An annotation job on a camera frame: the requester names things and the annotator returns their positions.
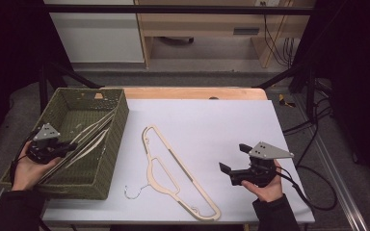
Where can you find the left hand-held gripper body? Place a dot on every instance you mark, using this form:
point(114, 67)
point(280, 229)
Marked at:
point(43, 152)

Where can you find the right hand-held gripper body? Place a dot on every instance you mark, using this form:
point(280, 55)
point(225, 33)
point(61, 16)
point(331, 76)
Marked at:
point(260, 173)

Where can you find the olive green woven basket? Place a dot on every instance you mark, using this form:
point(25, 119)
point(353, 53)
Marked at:
point(86, 179)

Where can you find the person's right hand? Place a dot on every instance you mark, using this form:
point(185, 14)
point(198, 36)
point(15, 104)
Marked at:
point(268, 192)

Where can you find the person's left hand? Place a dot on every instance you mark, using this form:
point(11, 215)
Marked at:
point(29, 174)

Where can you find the white table sheet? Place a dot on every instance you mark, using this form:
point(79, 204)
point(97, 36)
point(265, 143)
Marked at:
point(224, 128)

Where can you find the yellow and black tool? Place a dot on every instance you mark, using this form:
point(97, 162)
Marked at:
point(282, 101)

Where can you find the wooden table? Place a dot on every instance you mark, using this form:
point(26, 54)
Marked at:
point(189, 93)

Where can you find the white cabinet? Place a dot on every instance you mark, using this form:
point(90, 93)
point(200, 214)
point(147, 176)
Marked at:
point(99, 35)

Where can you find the black curtain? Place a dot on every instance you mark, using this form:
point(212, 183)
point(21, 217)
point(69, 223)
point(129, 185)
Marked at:
point(356, 64)
point(9, 41)

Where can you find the light wooden desk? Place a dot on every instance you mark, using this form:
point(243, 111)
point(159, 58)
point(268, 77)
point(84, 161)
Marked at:
point(205, 24)

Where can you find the black frame strut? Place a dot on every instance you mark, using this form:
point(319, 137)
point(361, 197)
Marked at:
point(289, 75)
point(64, 73)

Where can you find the black horizontal frame bar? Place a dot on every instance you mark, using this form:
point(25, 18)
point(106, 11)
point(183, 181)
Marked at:
point(173, 9)

